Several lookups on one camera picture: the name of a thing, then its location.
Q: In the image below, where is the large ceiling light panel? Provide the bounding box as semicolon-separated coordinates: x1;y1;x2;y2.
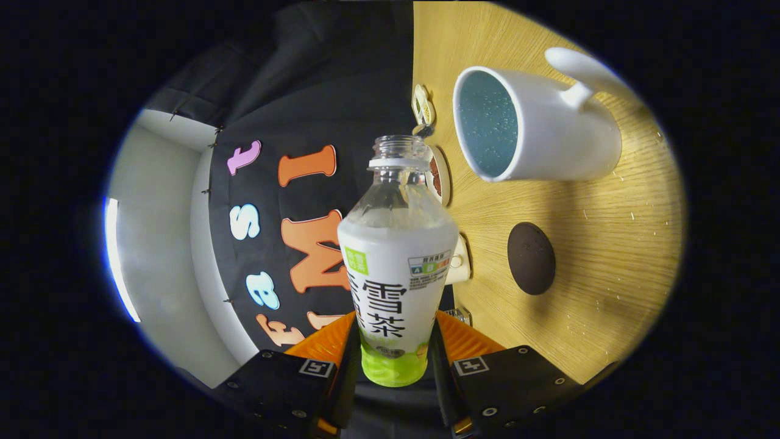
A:
104;196;141;323

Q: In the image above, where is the white rimmed brown round object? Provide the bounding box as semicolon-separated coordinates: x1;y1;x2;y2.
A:
425;145;452;208

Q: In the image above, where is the white green juice bottle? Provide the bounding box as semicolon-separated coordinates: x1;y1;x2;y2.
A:
337;135;459;388

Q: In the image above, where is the small cream yellow object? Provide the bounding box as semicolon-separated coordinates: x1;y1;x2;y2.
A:
413;84;436;138

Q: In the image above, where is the black backdrop cloth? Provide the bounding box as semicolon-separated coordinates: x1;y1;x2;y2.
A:
143;0;455;366

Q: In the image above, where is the wooden table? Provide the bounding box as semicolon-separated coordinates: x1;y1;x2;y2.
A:
413;0;686;385

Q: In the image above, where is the dark brown round coaster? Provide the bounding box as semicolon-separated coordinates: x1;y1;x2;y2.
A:
507;222;556;296

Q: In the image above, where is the white cup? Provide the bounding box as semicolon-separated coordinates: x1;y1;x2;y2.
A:
452;47;623;184

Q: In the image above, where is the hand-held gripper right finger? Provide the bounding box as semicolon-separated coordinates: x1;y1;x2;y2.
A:
430;310;586;437

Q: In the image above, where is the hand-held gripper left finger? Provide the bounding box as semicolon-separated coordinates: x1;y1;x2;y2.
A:
216;311;360;439

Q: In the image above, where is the white toaster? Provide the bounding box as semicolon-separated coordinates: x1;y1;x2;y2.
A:
445;234;473;286

